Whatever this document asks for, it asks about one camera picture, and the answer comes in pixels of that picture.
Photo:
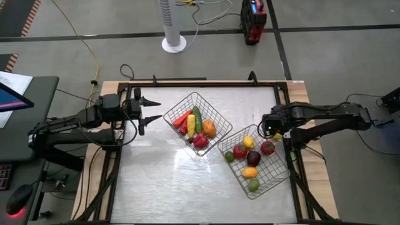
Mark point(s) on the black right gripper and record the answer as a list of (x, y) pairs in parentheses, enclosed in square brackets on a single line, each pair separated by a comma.
[(272, 125)]

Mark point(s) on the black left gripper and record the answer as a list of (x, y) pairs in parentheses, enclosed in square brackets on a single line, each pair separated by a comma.
[(131, 109)]

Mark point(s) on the red apple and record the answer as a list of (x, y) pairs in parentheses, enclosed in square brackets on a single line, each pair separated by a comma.
[(267, 147)]

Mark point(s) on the yellow lemon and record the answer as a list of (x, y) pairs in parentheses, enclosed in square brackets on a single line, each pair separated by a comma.
[(248, 142)]

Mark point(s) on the dark maroon round fruit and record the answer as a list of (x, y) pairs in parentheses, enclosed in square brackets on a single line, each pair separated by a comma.
[(253, 158)]

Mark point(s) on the red tomato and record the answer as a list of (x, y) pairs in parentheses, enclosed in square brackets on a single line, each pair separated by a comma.
[(240, 151)]

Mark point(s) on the yellow corn cob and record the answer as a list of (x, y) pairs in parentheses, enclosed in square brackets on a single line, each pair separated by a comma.
[(191, 125)]

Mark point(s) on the green cucumber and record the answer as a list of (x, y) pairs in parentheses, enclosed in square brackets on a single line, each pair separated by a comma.
[(197, 119)]

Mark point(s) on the small purple eggplant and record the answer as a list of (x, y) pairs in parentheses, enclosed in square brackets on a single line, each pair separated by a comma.
[(190, 140)]

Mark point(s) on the orange yellow mango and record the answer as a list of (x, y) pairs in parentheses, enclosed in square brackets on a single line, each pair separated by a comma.
[(250, 172)]

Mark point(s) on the dark green lime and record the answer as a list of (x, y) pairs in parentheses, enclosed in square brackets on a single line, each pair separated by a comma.
[(229, 156)]

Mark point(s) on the red bell pepper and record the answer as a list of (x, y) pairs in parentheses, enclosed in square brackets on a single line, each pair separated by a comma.
[(200, 140)]

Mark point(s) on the pale green oval fruit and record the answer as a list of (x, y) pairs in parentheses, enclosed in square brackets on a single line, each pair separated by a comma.
[(253, 185)]

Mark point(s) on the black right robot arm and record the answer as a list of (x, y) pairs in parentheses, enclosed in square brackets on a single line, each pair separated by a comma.
[(328, 114)]

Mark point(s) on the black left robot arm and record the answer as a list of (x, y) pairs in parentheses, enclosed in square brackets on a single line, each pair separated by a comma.
[(68, 125)]

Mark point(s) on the small yellow object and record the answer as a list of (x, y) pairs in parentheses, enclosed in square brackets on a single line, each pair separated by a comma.
[(277, 136)]

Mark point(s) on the black table clamp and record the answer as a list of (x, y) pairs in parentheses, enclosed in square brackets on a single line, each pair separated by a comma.
[(252, 77), (154, 79)]

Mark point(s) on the bumpy orange fruit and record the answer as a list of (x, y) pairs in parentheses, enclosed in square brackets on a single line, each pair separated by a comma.
[(209, 128)]

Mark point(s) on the white tower fan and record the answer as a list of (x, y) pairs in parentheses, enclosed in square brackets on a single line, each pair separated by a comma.
[(170, 22)]

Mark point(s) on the red black power station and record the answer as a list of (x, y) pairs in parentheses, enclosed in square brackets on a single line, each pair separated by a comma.
[(253, 22)]

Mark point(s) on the black device box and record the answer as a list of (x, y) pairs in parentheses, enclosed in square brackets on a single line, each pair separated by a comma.
[(392, 100)]

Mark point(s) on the black desk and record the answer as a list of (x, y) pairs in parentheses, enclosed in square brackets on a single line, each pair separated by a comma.
[(18, 140)]

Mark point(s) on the white paper sheet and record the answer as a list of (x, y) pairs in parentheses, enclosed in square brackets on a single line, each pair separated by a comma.
[(15, 82)]

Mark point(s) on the computer monitor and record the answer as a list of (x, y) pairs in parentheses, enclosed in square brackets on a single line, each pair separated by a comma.
[(12, 100)]

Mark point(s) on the dark floor mat striped edge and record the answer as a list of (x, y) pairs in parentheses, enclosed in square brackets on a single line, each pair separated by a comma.
[(6, 61), (15, 15)]

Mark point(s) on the black computer mouse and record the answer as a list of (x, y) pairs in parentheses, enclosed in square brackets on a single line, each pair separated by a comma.
[(18, 198)]

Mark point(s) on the black keyboard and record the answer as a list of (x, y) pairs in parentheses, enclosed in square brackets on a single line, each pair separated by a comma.
[(4, 176)]

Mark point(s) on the black table frame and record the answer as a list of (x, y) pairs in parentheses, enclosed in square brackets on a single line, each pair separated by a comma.
[(203, 84)]

